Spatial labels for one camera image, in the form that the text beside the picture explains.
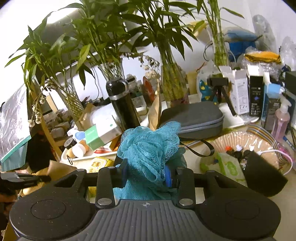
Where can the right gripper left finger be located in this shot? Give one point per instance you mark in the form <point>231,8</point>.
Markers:
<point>109,178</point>

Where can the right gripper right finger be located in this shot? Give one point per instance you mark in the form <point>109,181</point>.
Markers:
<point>181,180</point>

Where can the teal mesh bath sponge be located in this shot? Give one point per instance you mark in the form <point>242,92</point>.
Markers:
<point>147,152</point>

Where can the green wet wipes pack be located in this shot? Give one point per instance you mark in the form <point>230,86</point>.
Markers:
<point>224,164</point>

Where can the white plastic tray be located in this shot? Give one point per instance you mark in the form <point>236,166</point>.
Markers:
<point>88,156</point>

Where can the white pill bottle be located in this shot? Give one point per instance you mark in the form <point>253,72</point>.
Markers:
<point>79,150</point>

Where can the green white tissue box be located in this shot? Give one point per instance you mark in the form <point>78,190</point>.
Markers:
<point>99,135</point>

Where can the grey zippered hard case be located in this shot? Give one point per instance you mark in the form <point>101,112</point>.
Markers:
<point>198,120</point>

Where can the black thermos bottle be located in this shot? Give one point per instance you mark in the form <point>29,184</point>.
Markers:
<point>121,100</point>

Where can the brown paper bag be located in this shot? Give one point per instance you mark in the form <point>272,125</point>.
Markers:
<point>154,113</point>

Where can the glass vase with bamboo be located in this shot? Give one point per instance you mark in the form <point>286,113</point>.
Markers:
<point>112,70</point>
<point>70,98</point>
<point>220,54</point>
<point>173,82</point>

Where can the glass vase with bamboo left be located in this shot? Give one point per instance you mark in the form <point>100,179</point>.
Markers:
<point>70,98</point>

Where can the glass vase with bamboo middle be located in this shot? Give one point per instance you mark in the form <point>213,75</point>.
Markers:
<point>112,70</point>

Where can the pink pump bottle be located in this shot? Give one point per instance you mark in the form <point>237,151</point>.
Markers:
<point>282,118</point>

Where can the glass vase with bamboo far right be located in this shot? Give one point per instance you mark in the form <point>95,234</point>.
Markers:
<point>220,54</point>

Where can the small black tripod camera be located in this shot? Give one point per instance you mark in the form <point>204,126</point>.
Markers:
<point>218,85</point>

